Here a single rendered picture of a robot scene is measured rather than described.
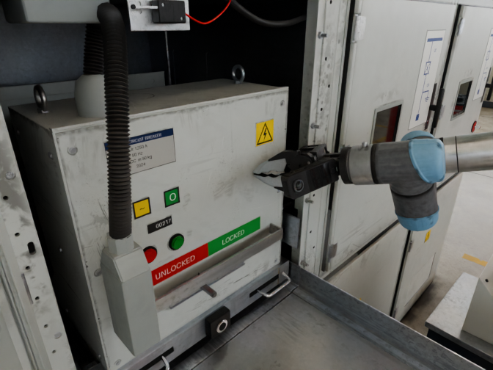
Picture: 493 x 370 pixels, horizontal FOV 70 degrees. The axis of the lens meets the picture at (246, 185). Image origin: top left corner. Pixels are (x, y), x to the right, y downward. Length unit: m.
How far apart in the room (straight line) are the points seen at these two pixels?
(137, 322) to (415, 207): 0.51
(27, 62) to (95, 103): 0.71
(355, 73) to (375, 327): 0.60
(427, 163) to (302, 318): 0.51
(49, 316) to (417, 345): 0.72
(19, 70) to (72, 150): 0.75
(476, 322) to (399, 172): 0.63
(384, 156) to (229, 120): 0.29
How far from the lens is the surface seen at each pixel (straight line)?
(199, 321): 0.84
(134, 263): 0.53
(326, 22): 0.82
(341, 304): 0.98
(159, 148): 0.61
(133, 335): 0.59
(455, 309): 1.27
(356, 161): 0.66
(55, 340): 0.62
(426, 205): 0.72
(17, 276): 0.53
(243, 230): 0.82
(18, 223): 0.51
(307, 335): 0.92
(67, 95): 1.15
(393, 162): 0.65
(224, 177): 0.72
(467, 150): 0.80
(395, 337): 0.94
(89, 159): 0.56
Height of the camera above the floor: 1.52
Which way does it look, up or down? 24 degrees down
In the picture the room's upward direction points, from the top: straight up
